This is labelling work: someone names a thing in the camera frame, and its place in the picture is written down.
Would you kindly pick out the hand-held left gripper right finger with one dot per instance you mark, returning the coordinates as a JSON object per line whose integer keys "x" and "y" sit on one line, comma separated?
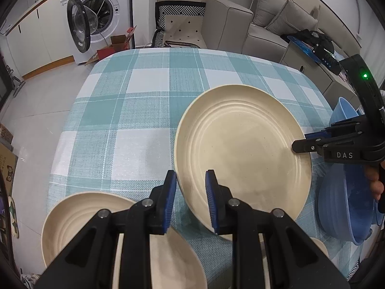
{"x": 210, "y": 201}

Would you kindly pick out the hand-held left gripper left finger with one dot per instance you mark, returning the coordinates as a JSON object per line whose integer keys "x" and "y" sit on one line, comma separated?
{"x": 169, "y": 204}

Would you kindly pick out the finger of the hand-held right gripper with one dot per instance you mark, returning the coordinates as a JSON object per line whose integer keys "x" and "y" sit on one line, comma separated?
{"x": 314, "y": 135}
{"x": 303, "y": 146}

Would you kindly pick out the cream plate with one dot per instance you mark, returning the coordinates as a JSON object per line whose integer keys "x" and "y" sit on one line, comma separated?
{"x": 78, "y": 216}
{"x": 246, "y": 144}
{"x": 320, "y": 246}

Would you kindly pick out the person's right hand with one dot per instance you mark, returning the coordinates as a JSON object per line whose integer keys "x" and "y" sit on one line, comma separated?
{"x": 376, "y": 183}

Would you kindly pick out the black electronic box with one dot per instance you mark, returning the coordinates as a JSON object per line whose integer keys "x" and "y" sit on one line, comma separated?
{"x": 326, "y": 58}

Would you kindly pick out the teal checked tablecloth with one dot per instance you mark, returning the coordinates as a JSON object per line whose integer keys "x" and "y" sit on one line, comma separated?
{"x": 120, "y": 111}

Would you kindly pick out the grey pillow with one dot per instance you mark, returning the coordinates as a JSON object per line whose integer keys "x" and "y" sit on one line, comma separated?
{"x": 291, "y": 18}
{"x": 270, "y": 6}

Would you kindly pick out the grey sofa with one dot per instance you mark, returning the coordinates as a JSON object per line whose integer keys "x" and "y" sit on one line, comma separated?
{"x": 228, "y": 21}

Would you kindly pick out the white shoe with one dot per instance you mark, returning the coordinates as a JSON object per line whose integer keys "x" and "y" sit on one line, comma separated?
{"x": 30, "y": 280}

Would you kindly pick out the cardboard box with red flap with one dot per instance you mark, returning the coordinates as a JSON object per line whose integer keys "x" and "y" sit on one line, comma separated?
{"x": 118, "y": 43}

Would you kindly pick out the black white patterned chair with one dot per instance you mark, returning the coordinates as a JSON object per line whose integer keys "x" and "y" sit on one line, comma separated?
{"x": 183, "y": 27}

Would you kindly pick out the white washing machine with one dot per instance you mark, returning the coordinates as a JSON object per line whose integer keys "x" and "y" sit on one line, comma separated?
{"x": 111, "y": 9}

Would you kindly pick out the white kitchen counter cabinets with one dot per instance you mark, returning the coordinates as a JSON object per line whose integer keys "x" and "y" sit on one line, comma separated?
{"x": 36, "y": 36}

